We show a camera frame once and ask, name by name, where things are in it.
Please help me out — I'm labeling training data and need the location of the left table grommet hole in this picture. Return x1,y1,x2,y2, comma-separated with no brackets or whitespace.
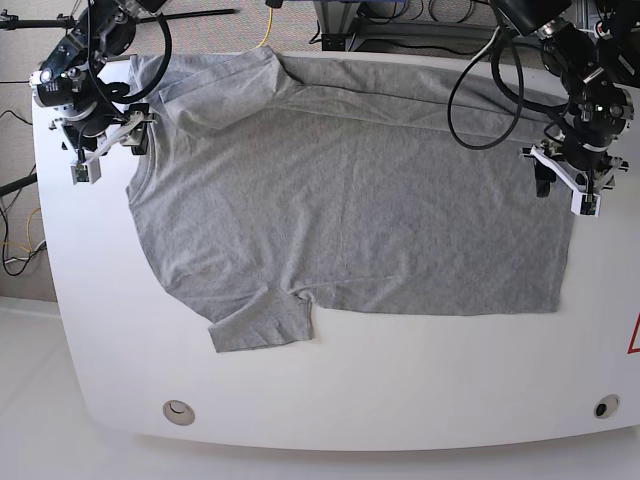
162,400,196,426

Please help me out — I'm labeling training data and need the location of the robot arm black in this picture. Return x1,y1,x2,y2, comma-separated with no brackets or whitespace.
490,1,634,203
30,1,172,158

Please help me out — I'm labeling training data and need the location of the red warning triangle sticker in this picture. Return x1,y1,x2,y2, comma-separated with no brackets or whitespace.
627,315,640,354

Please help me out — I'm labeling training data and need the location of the yellow cable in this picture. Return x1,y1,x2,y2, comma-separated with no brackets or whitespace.
249,0,281,54

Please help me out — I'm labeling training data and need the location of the grey T-shirt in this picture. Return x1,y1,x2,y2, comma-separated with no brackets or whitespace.
127,47,573,352

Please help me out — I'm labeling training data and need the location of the floor black cables left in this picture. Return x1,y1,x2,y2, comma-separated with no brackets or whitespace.
0,109,46,276

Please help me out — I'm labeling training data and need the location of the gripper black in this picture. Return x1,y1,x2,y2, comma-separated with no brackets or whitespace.
534,125,625,197
48,102,150,155

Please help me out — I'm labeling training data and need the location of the grey metal frame base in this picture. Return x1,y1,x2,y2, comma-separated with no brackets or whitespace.
310,1,495,57

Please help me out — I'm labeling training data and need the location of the right table grommet hole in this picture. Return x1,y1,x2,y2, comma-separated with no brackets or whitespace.
594,394,620,419

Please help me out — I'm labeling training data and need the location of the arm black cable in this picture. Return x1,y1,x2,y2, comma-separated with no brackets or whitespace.
97,9,174,109
447,24,571,151

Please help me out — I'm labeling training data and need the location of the black tripod stand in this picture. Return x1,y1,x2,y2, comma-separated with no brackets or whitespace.
1,8,238,31

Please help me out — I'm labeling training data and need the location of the table grommet hole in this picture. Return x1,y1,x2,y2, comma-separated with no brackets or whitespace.
594,394,620,419
162,400,196,426

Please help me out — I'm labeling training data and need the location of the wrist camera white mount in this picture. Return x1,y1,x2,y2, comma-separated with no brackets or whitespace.
70,109,156,185
520,144,629,217

